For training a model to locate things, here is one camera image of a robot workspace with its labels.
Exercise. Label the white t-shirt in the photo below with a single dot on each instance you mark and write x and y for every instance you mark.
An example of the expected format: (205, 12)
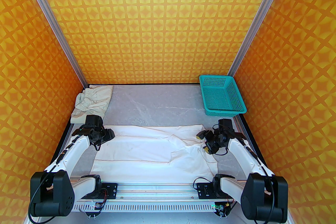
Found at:
(136, 146)

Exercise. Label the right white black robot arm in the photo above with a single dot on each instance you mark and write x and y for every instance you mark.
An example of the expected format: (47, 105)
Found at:
(237, 148)

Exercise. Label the teal plastic mesh basket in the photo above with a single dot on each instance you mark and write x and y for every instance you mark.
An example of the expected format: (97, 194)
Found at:
(223, 97)

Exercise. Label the aluminium side rail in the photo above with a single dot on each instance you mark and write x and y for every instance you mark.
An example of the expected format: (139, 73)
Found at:
(241, 125)

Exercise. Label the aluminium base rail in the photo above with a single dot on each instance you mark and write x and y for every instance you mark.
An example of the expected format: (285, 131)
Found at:
(157, 188)

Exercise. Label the aluminium frame post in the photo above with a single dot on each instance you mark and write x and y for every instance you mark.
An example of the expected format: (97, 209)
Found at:
(260, 12)
(52, 18)

